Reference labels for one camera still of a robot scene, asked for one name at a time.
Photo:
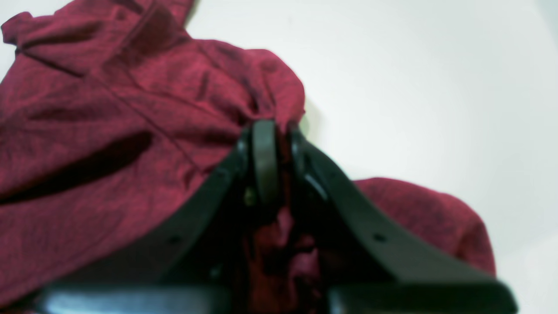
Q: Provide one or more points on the dark red t-shirt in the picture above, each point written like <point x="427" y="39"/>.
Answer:
<point x="113" y="116"/>

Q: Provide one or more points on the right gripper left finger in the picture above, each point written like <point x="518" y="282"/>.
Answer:
<point x="188" y="264"/>

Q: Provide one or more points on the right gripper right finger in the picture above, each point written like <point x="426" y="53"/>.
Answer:
<point x="371" y="264"/>

